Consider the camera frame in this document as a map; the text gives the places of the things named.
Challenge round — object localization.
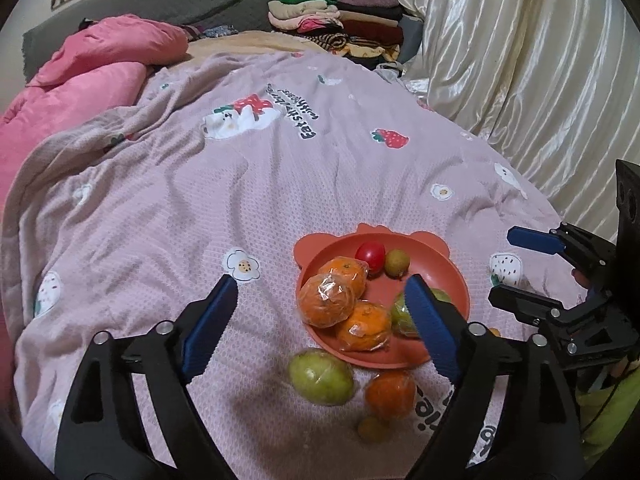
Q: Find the stack of folded clothes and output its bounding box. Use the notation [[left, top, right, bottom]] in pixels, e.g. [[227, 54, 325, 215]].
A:
[[267, 0, 423, 70]]

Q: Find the black camera box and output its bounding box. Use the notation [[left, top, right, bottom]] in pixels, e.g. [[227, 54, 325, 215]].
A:
[[615, 159, 640, 263]]

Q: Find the green sleeve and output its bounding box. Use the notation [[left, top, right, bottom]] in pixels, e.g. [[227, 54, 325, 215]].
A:
[[576, 359, 639, 467]]

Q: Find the small yellow fruit front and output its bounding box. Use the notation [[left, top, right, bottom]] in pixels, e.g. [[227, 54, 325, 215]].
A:
[[356, 416, 390, 444]]

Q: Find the red cherry tomato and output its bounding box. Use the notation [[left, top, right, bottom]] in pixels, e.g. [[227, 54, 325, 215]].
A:
[[355, 242, 386, 276]]

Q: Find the wrapped green fruit on plate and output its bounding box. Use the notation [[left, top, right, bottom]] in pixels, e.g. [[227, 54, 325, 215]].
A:
[[390, 292, 420, 339]]

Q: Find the orange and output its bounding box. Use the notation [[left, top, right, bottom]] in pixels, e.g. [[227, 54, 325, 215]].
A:
[[318, 256, 369, 299], [364, 370, 416, 422], [296, 273, 356, 328], [335, 300, 393, 352]]

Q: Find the wrapped orange front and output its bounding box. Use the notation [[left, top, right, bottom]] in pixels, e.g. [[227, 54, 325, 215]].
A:
[[335, 300, 393, 352]]

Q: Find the beige blanket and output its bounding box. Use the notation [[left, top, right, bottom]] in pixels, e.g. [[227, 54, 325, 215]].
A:
[[186, 30, 326, 60]]

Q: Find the mauve printed bed cover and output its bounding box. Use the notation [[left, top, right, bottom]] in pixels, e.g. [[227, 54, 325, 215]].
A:
[[1, 52, 560, 479]]

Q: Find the wrapped orange back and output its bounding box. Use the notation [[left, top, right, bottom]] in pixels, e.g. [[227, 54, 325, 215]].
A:
[[318, 256, 369, 299]]

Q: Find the green fruit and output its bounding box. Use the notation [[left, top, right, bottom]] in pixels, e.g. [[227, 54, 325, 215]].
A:
[[390, 292, 420, 339], [288, 349, 356, 406]]

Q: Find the pink quilt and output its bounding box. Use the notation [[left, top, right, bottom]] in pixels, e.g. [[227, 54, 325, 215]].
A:
[[1, 14, 189, 200]]

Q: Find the orange bear-ear plate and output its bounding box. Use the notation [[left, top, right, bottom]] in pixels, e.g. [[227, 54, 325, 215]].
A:
[[293, 223, 471, 370]]

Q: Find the cream satin curtain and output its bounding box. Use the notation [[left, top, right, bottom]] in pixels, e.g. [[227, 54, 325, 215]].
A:
[[399, 0, 639, 240]]

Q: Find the small green-brown fruit on plate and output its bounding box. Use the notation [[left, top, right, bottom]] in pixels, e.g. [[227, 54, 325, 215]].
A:
[[384, 248, 410, 278]]

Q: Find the grey headboard cover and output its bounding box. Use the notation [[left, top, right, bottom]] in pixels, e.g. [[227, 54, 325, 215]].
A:
[[22, 0, 271, 79]]

